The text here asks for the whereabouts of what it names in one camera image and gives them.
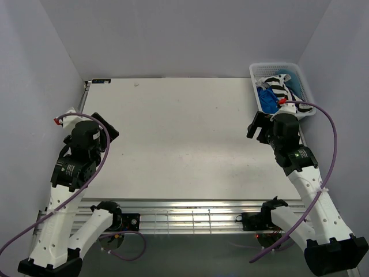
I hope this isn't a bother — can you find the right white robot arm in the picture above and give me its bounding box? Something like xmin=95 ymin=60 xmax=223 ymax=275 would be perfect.
xmin=247 ymin=111 xmax=368 ymax=276

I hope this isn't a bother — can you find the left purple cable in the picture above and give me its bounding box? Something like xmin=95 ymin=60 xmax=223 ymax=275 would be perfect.
xmin=0 ymin=113 xmax=147 ymax=262

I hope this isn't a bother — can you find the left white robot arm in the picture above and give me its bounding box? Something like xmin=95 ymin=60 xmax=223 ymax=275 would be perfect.
xmin=18 ymin=113 xmax=122 ymax=276

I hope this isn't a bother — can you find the white plastic basket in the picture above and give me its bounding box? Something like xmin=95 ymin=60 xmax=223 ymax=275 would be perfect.
xmin=249 ymin=62 xmax=315 ymax=118

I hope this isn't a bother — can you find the teal tank top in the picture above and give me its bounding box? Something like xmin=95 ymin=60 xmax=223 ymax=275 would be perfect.
xmin=276 ymin=69 xmax=302 ymax=99

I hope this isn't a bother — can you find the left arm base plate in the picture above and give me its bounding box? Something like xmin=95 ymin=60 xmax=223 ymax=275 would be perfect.
xmin=107 ymin=213 xmax=141 ymax=231

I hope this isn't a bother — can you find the aluminium rail frame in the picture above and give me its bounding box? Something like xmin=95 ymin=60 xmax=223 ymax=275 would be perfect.
xmin=33 ymin=199 xmax=312 ymax=236

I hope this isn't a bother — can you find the black white striped tank top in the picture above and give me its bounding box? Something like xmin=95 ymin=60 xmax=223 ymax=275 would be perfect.
xmin=255 ymin=74 xmax=304 ymax=102

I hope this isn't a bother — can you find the blue tank top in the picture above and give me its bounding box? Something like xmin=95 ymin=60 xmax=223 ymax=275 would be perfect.
xmin=257 ymin=87 xmax=278 ymax=114

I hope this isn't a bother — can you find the blue label sticker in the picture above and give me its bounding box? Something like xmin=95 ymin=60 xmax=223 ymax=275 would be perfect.
xmin=91 ymin=78 xmax=111 ymax=84

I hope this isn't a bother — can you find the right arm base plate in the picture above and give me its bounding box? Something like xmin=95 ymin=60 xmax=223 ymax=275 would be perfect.
xmin=235 ymin=212 xmax=276 ymax=231

